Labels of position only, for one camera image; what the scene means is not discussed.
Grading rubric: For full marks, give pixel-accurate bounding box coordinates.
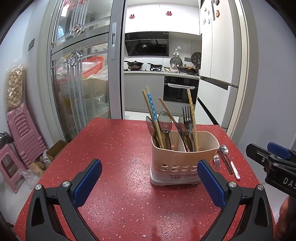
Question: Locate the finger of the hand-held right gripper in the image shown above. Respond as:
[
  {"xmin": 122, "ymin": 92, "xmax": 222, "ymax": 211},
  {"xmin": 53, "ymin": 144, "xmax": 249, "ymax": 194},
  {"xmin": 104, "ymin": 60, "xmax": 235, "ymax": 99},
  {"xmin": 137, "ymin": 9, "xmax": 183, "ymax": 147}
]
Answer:
[
  {"xmin": 267, "ymin": 142, "xmax": 296, "ymax": 162},
  {"xmin": 246, "ymin": 143, "xmax": 296, "ymax": 173}
]

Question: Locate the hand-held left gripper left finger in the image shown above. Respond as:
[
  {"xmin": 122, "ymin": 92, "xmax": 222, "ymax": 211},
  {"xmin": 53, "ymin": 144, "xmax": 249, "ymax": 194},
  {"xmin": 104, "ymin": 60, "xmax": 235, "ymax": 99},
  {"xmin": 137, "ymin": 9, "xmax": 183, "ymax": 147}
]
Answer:
[{"xmin": 25, "ymin": 159, "xmax": 102, "ymax": 241}]

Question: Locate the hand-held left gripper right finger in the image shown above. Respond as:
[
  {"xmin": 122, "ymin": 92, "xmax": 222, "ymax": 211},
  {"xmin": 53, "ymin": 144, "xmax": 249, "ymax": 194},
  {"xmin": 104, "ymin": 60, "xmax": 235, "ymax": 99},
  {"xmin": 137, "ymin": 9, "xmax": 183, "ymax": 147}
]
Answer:
[{"xmin": 197, "ymin": 159, "xmax": 274, "ymax": 241}]

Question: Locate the beige plastic cutlery holder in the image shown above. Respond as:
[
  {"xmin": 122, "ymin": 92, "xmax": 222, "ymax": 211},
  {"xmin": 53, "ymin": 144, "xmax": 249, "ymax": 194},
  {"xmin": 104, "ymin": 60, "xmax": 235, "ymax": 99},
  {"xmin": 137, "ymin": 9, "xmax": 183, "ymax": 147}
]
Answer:
[{"xmin": 149, "ymin": 131, "xmax": 220, "ymax": 187}]

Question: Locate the dark fork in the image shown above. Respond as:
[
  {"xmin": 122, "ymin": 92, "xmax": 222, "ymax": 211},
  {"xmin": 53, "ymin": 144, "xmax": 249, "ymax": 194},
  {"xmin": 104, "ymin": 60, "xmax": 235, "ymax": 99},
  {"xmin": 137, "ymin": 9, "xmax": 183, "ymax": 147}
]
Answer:
[{"xmin": 182, "ymin": 105, "xmax": 195, "ymax": 152}]

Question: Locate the clear dark spoon grey handle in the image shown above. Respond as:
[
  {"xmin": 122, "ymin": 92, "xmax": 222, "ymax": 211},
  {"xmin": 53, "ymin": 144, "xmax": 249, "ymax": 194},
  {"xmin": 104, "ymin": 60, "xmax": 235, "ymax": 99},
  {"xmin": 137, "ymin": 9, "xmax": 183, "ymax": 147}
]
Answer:
[
  {"xmin": 178, "ymin": 115, "xmax": 192, "ymax": 151},
  {"xmin": 146, "ymin": 116, "xmax": 160, "ymax": 142},
  {"xmin": 158, "ymin": 111, "xmax": 173, "ymax": 150}
]

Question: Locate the speckled wooden chopstick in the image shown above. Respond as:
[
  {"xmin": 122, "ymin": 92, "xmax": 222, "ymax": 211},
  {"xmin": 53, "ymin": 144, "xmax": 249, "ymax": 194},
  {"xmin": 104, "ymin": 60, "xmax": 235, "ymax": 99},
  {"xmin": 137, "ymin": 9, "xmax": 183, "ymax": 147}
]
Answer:
[{"xmin": 187, "ymin": 88, "xmax": 199, "ymax": 152}]

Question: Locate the plain wooden chopstick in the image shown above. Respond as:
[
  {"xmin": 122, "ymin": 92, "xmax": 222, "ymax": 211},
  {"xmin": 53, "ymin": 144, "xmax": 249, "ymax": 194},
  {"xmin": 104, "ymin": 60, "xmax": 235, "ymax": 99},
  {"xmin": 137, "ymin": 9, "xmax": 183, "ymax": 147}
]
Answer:
[
  {"xmin": 158, "ymin": 97, "xmax": 183, "ymax": 139},
  {"xmin": 142, "ymin": 90, "xmax": 163, "ymax": 149}
]

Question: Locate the blue patterned wooden chopstick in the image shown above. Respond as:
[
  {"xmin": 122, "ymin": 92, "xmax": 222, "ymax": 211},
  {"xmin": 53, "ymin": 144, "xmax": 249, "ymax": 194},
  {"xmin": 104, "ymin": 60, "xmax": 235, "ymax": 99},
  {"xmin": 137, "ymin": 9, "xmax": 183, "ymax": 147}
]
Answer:
[{"xmin": 145, "ymin": 87, "xmax": 162, "ymax": 139}]

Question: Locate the open cardboard box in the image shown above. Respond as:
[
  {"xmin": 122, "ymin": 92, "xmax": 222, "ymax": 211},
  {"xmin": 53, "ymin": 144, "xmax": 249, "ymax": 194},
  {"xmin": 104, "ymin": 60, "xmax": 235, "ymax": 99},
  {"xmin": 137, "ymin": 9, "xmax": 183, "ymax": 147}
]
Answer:
[{"xmin": 46, "ymin": 140, "xmax": 69, "ymax": 161}]

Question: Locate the clear bag of brown produce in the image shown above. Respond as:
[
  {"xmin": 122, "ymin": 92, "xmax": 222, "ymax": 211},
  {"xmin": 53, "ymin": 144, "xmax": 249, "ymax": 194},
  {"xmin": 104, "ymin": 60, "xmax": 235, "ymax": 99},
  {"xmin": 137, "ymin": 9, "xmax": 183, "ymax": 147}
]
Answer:
[{"xmin": 25, "ymin": 156, "xmax": 51, "ymax": 180}]

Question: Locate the stack of pink stools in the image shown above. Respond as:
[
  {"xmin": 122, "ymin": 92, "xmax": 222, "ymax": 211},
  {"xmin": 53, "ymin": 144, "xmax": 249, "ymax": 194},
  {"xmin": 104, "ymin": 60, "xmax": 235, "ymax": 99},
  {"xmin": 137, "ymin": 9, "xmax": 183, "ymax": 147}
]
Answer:
[{"xmin": 6, "ymin": 107, "xmax": 45, "ymax": 166}]

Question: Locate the single pink plastic stool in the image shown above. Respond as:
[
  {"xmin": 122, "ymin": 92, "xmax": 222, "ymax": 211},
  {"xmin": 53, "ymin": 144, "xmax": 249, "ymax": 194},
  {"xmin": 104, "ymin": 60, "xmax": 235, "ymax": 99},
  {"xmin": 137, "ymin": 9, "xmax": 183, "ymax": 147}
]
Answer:
[{"xmin": 0, "ymin": 143, "xmax": 26, "ymax": 194}]

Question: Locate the black plastic bag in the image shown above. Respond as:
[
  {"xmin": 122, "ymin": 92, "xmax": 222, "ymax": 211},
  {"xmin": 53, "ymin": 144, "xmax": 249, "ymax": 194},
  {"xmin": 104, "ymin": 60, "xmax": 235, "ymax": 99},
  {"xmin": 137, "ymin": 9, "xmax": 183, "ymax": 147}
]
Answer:
[{"xmin": 0, "ymin": 132, "xmax": 13, "ymax": 149}]

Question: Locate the black built-in oven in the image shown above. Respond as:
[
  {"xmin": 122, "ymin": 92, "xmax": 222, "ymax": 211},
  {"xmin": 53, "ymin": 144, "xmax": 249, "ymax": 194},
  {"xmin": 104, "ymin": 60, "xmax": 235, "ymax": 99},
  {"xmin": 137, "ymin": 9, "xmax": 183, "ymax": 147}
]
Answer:
[{"xmin": 163, "ymin": 75, "xmax": 200, "ymax": 105}]

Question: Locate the sliding glass door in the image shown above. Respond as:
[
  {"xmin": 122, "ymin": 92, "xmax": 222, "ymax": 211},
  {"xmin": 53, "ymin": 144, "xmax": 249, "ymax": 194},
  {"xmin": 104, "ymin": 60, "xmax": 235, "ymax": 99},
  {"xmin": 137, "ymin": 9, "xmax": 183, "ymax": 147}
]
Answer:
[{"xmin": 37, "ymin": 0, "xmax": 126, "ymax": 143}]

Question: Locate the dark wok with utensil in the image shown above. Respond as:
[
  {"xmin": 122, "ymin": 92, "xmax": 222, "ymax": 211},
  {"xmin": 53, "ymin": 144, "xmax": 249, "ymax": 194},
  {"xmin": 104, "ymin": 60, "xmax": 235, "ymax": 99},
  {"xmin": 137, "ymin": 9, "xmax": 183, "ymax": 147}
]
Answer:
[{"xmin": 177, "ymin": 64, "xmax": 197, "ymax": 73}]

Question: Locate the white refrigerator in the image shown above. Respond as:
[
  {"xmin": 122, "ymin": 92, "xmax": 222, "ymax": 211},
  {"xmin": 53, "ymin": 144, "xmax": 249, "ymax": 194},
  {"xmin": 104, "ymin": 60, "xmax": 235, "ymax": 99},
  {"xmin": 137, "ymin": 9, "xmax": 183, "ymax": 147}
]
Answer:
[{"xmin": 195, "ymin": 0, "xmax": 245, "ymax": 132}]

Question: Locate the red plastic basket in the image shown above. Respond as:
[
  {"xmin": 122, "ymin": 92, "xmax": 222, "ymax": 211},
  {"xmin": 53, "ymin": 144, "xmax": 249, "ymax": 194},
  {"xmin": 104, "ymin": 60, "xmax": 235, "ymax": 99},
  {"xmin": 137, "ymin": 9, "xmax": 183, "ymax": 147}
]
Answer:
[{"xmin": 82, "ymin": 56, "xmax": 104, "ymax": 78}]

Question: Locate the clear bag of nuts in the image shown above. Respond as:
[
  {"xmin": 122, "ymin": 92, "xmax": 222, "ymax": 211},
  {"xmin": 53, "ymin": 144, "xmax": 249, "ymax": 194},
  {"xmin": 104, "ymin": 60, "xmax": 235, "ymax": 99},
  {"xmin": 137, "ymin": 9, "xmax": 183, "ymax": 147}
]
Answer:
[{"xmin": 5, "ymin": 61, "xmax": 26, "ymax": 112}]

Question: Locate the round grey steamer rack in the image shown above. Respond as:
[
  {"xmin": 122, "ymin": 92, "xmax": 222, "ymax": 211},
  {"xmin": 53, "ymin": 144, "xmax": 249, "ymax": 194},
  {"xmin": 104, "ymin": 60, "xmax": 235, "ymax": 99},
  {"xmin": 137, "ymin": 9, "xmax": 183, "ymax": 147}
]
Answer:
[{"xmin": 170, "ymin": 57, "xmax": 182, "ymax": 69}]

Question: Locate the black wok with lid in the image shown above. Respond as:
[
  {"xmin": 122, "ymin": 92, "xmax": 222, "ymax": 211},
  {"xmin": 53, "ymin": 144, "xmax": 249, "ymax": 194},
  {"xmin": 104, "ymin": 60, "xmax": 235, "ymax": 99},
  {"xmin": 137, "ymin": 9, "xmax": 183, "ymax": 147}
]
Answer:
[{"xmin": 124, "ymin": 60, "xmax": 144, "ymax": 70}]

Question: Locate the black frying pan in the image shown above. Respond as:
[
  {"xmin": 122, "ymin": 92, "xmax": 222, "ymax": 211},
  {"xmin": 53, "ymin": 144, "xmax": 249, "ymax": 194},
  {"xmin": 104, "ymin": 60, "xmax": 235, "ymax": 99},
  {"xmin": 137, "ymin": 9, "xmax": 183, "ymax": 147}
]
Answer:
[{"xmin": 147, "ymin": 62, "xmax": 164, "ymax": 71}]

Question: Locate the black range hood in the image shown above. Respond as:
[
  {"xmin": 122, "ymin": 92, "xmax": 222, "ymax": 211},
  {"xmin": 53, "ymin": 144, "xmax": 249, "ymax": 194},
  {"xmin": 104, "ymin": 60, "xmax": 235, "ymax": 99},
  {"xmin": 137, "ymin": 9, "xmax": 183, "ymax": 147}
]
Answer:
[{"xmin": 124, "ymin": 32, "xmax": 169, "ymax": 57}]

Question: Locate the steel spoon white handle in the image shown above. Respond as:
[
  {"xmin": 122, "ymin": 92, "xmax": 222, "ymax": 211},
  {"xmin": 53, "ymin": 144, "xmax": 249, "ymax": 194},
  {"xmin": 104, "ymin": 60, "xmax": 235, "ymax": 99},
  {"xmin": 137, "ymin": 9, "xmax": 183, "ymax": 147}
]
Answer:
[{"xmin": 220, "ymin": 145, "xmax": 241, "ymax": 179}]

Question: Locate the white oven handle towel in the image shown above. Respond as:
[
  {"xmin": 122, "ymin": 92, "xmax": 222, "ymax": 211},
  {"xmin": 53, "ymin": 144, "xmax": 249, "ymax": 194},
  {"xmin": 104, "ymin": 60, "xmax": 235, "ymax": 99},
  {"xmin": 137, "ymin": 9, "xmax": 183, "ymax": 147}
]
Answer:
[{"xmin": 168, "ymin": 83, "xmax": 195, "ymax": 90}]

